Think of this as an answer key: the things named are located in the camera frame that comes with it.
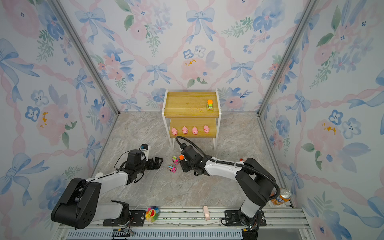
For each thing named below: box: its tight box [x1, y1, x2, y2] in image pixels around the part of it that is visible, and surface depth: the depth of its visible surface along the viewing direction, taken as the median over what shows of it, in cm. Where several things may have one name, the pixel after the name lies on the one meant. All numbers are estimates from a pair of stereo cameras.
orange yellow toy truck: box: [206, 99, 214, 111], surface depth 77 cm
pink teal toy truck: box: [167, 164, 177, 173], surface depth 90 cm
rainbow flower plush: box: [145, 205, 160, 222], surface depth 76 cm
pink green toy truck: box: [171, 155, 180, 165], surface depth 94 cm
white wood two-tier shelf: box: [161, 88, 222, 151], surface depth 82 cm
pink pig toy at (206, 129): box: [203, 124, 210, 134], surface depth 90 cm
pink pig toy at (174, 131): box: [171, 127, 178, 136], surface depth 88 cm
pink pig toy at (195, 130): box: [192, 126, 198, 135], surface depth 88 cm
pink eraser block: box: [203, 205, 210, 221], surface depth 75 cm
